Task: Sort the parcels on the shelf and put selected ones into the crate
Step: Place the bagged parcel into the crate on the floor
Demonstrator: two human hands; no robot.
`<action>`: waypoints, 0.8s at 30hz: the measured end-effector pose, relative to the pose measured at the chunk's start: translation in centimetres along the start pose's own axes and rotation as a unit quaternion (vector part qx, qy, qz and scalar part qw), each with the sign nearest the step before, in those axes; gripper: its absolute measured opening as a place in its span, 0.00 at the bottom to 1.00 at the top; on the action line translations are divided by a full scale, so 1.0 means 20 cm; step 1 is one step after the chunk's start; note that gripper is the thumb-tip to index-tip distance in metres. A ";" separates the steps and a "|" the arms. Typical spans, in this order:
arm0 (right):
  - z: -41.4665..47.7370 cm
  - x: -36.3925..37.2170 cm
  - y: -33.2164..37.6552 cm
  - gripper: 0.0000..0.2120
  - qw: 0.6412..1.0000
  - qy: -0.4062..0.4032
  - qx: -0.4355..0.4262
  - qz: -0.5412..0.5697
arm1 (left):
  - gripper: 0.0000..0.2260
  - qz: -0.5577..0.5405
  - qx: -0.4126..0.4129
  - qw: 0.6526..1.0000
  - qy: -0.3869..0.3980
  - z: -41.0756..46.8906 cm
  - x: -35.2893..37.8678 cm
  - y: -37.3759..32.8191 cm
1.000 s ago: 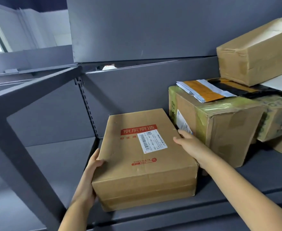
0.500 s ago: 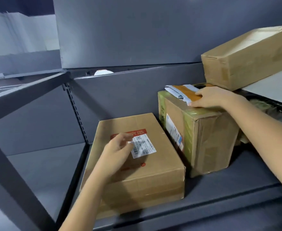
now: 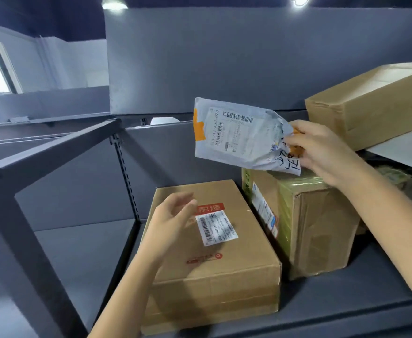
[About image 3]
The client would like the person's right hand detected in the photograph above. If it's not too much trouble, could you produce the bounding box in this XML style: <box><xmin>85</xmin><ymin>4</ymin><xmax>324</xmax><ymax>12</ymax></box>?
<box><xmin>284</xmin><ymin>120</ymin><xmax>361</xmax><ymax>190</ymax></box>

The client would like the person's left hand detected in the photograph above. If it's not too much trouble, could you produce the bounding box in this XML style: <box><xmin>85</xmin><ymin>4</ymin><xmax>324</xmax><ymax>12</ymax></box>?
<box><xmin>143</xmin><ymin>192</ymin><xmax>199</xmax><ymax>261</ymax></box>

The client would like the medium brown cardboard box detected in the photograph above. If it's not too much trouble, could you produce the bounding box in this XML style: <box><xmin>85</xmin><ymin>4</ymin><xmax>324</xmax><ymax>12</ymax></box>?
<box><xmin>304</xmin><ymin>61</ymin><xmax>412</xmax><ymax>152</ymax></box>

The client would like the red logo cardboard box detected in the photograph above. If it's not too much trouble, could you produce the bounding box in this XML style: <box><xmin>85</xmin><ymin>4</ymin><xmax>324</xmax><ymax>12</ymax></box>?
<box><xmin>141</xmin><ymin>179</ymin><xmax>283</xmax><ymax>336</ymax></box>

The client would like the yellow taped cardboard box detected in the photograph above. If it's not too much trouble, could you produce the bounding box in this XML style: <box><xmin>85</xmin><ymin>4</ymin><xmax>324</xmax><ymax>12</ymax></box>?
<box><xmin>242</xmin><ymin>168</ymin><xmax>361</xmax><ymax>281</ymax></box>

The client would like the grey poly mailer orange tape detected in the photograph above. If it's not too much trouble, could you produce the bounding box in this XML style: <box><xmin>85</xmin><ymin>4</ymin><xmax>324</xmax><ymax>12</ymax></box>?
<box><xmin>193</xmin><ymin>97</ymin><xmax>302</xmax><ymax>177</ymax></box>

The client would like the dark grey metal shelving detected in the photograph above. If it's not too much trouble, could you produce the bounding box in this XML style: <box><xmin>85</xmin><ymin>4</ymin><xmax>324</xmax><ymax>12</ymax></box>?
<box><xmin>0</xmin><ymin>117</ymin><xmax>412</xmax><ymax>338</ymax></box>
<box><xmin>0</xmin><ymin>130</ymin><xmax>140</xmax><ymax>338</ymax></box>

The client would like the person's right forearm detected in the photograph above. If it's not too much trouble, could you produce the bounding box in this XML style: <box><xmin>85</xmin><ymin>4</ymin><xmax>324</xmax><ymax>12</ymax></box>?
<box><xmin>338</xmin><ymin>161</ymin><xmax>412</xmax><ymax>315</ymax></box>

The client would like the person's left forearm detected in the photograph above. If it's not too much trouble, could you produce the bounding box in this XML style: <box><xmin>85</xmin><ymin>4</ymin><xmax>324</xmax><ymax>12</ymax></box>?
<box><xmin>88</xmin><ymin>244</ymin><xmax>166</xmax><ymax>338</ymax></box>

